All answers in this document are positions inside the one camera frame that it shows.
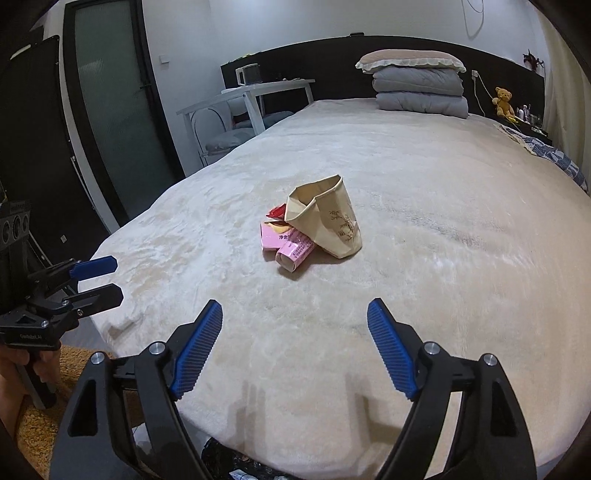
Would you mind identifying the pink paper box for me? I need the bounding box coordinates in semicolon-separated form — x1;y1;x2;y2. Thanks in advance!
260;220;296;252

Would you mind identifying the white desk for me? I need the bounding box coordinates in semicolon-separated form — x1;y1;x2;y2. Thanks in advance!
177;78;316;176

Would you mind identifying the white charging cable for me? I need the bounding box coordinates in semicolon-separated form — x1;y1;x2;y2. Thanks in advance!
471;69;497;116

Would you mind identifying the trash bin with black bag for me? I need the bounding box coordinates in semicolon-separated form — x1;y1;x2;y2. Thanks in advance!
202;436;301;480

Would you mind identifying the grey folded quilt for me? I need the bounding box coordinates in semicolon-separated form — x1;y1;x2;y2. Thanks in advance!
372;68;470;118

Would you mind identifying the white wall cable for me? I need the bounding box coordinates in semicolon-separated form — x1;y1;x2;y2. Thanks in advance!
463;0;485;40

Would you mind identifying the frosted glass door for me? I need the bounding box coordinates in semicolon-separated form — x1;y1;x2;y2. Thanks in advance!
62;0;185;227

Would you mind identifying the black panel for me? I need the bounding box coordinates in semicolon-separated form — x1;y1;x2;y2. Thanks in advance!
0;34;109;268

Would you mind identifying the white desktop heater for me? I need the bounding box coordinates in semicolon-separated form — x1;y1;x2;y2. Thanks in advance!
235;64;260;87

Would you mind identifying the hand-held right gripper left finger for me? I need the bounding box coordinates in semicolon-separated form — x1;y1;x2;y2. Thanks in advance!
48;299;225;480

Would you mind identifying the cluster of small bottles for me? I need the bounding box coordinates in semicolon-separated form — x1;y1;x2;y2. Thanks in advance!
517;104;546;125

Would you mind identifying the person's left hand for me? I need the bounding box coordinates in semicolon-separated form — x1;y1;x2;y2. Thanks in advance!
0;346;63;403

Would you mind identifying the black headboard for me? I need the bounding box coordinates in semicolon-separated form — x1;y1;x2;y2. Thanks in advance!
221;34;546;125

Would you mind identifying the white-backed chair with grey cushion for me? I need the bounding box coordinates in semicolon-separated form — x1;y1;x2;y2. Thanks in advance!
226;96;295;129

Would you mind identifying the blue patterned cloth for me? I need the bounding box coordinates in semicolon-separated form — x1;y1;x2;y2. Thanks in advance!
501;124;589;192

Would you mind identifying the beige pillow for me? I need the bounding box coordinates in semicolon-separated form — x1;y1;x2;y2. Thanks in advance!
355;50;467;75

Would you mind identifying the person's left forearm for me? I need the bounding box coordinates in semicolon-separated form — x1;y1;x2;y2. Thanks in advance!
0;391;28;445

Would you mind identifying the metal chair with grey cushion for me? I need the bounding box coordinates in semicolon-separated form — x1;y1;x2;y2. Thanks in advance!
191;99;259;164

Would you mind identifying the brown fluffy rug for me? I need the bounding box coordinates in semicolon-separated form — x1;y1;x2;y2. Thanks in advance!
14;344;139;480

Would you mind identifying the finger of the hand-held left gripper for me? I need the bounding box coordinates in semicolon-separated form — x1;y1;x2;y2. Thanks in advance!
34;284;124;324
28;255;118;289

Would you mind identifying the pink printed carton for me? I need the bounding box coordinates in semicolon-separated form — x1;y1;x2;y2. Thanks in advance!
276;231;317;272

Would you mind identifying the brown teddy bear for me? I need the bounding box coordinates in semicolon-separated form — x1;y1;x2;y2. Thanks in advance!
491;86;517;118

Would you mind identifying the cream curtain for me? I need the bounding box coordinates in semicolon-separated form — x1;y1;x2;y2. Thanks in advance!
538;0;591;148

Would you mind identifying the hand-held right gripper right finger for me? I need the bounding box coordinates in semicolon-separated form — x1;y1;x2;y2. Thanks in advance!
367;298;539;480

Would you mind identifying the crushed beige paper cup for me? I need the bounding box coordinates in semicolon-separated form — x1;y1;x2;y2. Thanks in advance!
284;174;363;259

